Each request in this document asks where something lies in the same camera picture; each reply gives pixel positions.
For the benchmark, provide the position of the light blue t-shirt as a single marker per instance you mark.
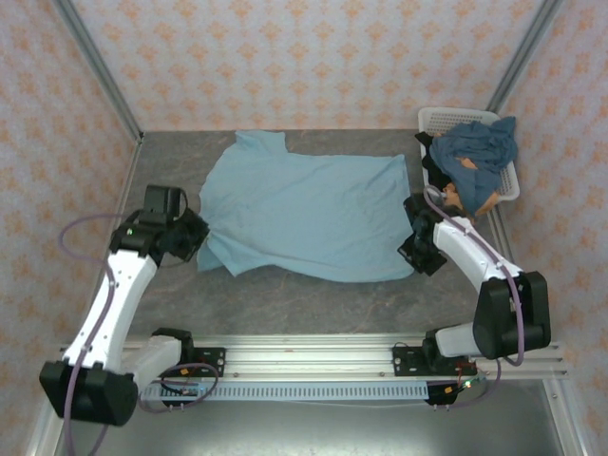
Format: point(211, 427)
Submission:
point(304, 209)

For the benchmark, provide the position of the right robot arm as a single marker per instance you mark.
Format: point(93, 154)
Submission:
point(475, 256)

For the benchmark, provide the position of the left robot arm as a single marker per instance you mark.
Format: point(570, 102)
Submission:
point(109, 309)

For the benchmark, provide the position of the orange t-shirt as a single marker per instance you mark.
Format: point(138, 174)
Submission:
point(451, 194)

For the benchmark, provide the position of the black t-shirt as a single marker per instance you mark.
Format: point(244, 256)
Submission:
point(430, 161)

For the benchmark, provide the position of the dark blue t-shirt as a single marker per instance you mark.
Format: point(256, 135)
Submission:
point(475, 157)

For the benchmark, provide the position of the white plastic laundry basket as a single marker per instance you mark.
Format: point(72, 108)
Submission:
point(451, 116)

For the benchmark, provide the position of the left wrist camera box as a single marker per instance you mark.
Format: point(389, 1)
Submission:
point(161, 199)

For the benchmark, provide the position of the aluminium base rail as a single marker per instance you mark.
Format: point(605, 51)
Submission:
point(309, 354)

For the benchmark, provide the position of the aluminium frame post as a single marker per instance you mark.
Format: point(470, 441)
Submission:
point(522, 57)
point(102, 71)

